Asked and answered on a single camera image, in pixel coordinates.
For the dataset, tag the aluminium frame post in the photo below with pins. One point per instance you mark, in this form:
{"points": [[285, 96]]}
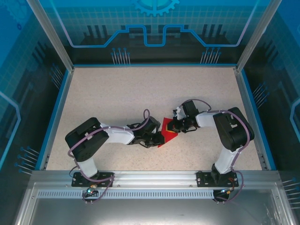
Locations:
{"points": [[257, 35], [54, 39]]}

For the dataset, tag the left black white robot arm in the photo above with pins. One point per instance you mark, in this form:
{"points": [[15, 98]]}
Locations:
{"points": [[117, 136]]}

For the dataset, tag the blue back border strip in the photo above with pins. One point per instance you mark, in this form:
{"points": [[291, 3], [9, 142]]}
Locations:
{"points": [[154, 65]]}

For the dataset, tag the sheet metal tray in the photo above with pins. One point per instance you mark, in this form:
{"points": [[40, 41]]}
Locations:
{"points": [[150, 213]]}

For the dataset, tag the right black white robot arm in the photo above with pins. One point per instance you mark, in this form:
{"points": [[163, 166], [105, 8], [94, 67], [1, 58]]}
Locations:
{"points": [[206, 119]]}

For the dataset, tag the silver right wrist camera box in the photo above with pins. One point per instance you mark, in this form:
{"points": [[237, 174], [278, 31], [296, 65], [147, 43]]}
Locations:
{"points": [[178, 113]]}

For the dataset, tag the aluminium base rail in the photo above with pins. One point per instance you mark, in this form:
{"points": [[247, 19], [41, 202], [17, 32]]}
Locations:
{"points": [[154, 178]]}

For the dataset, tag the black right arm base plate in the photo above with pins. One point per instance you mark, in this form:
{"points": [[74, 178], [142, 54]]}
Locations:
{"points": [[202, 180]]}

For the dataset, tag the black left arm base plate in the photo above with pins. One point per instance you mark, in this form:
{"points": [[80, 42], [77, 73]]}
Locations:
{"points": [[76, 184]]}

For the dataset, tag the blue side border strip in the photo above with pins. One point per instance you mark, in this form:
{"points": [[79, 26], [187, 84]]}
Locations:
{"points": [[257, 117], [55, 117]]}

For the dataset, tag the red square paper sheet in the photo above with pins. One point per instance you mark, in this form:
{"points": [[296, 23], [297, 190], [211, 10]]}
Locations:
{"points": [[170, 137]]}

